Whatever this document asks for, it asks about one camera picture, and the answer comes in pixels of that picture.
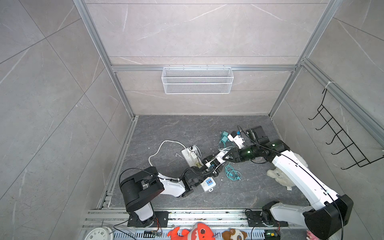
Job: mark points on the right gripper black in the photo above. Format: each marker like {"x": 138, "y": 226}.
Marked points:
{"x": 236, "y": 157}

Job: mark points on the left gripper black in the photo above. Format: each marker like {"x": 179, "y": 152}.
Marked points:
{"x": 208, "y": 163}

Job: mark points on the white power strip colourful sockets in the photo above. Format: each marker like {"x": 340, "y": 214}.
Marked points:
{"x": 190, "y": 162}

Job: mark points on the white grey charger block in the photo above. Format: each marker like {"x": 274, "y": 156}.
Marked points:
{"x": 220, "y": 156}

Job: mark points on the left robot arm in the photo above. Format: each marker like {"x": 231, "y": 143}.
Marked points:
{"x": 141, "y": 188}

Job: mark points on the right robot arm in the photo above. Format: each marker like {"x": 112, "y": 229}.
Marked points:
{"x": 327, "y": 213}

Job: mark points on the white plush seal toy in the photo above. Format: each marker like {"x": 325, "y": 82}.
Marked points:
{"x": 281, "y": 177}

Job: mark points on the red plush lobster toy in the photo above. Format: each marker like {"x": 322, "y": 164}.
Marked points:
{"x": 200, "y": 231}

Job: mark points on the brown white plush dog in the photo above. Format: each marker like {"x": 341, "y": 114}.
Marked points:
{"x": 234, "y": 234}

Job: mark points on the pink plush toy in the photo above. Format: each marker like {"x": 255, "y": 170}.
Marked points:
{"x": 311, "y": 236}

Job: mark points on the white round clock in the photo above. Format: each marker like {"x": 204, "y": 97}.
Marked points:
{"x": 102, "y": 233}

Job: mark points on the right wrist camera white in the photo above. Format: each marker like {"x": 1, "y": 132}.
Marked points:
{"x": 236, "y": 138}

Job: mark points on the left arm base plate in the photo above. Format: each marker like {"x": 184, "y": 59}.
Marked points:
{"x": 159, "y": 219}

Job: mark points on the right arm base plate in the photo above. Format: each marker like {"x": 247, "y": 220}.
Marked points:
{"x": 262, "y": 218}

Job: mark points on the black wall hook rack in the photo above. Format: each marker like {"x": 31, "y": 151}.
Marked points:
{"x": 339, "y": 133}

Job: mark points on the white wire mesh basket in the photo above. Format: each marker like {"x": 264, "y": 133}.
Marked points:
{"x": 197, "y": 80}

